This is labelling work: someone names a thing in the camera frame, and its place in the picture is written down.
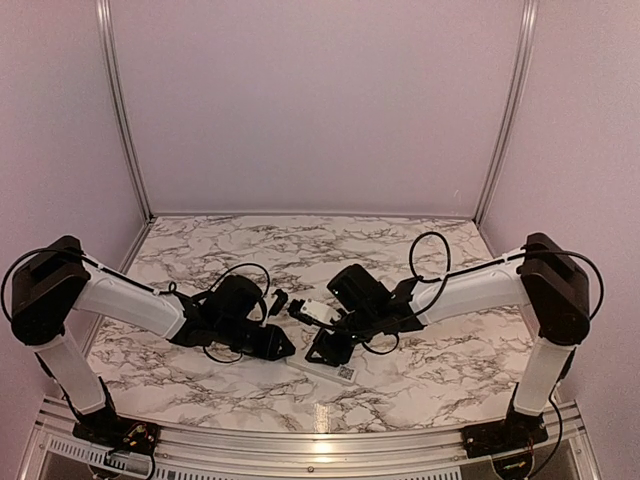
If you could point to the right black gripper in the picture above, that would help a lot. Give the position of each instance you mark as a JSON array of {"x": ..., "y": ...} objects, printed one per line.
[{"x": 333, "y": 352}]

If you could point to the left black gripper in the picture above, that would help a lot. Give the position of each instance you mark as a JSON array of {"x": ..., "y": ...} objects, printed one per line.
[{"x": 269, "y": 349}]

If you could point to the white remote control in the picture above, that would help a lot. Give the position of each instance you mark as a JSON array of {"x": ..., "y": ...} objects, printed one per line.
[{"x": 342, "y": 374}]

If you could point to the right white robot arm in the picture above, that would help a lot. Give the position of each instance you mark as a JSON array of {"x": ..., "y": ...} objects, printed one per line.
[{"x": 545, "y": 282}]

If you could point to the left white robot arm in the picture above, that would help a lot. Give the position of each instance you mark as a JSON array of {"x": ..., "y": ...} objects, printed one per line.
[{"x": 43, "y": 286}]

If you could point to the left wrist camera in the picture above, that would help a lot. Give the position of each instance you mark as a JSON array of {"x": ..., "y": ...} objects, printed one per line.
[{"x": 280, "y": 299}]

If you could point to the front aluminium rail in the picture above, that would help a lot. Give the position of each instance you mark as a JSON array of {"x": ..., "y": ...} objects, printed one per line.
[{"x": 185, "y": 452}]

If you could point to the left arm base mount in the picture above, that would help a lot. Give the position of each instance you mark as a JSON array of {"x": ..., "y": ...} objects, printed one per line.
[{"x": 120, "y": 434}]

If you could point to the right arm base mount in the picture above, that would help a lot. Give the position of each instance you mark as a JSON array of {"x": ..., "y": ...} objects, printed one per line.
[{"x": 496, "y": 437}]

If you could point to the left aluminium frame post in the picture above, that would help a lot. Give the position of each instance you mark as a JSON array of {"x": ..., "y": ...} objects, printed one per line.
[{"x": 116, "y": 93}]

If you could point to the aluminium frame post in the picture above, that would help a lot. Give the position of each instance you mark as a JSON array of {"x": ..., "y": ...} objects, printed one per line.
[
  {"x": 515, "y": 92},
  {"x": 116, "y": 93}
]

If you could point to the right aluminium frame post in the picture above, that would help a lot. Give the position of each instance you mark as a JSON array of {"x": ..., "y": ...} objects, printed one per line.
[{"x": 515, "y": 92}]

